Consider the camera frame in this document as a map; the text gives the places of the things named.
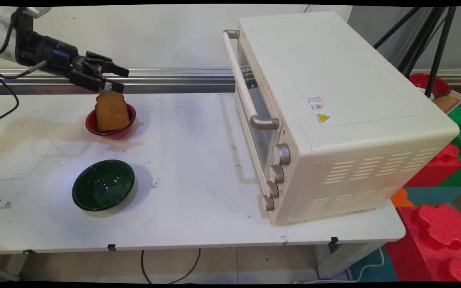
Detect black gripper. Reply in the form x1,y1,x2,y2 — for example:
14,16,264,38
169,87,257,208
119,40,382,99
34,34,130,94

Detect glass oven door with handle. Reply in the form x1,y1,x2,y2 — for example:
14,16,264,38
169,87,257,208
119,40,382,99
222,29,283,189

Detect brown bread slice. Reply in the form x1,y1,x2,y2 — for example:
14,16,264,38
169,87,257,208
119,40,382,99
95,92,131,133

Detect small red bowl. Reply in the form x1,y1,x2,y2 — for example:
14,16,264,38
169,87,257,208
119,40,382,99
85,103,137,140

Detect dark green bowl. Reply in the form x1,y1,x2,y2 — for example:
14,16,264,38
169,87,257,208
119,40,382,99
72,159,136,212

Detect cream toaster oven body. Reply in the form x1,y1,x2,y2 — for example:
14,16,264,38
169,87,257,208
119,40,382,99
230,11,461,228

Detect white table leg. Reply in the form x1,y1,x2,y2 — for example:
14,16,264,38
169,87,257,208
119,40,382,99
314,239,388,280

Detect orange foam block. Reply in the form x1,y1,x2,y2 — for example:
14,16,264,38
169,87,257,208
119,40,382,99
390,188,415,209

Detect teal floor mat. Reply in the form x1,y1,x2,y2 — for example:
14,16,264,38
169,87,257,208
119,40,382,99
350,246,400,283

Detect red bowl with white inside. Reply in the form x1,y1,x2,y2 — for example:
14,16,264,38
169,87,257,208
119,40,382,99
409,73,451,98

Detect black tripod legs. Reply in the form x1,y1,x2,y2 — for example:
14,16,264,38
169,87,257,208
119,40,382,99
373,6,457,99

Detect small red foam block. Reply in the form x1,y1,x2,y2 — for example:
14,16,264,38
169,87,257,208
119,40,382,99
403,143,461,188

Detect teal foam block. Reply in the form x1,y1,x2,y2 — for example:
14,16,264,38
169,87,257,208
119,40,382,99
403,186,461,207

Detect large red foam block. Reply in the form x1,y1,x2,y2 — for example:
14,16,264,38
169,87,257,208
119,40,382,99
384,204,461,283

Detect aluminium wall rail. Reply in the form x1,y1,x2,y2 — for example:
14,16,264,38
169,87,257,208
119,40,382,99
0,68,461,95

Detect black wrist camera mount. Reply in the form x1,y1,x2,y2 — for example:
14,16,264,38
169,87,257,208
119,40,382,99
14,10,36,67

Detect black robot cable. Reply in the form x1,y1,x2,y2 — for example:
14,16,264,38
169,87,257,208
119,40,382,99
0,60,20,127

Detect black cable under table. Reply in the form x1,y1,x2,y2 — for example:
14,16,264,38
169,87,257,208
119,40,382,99
140,248,202,285

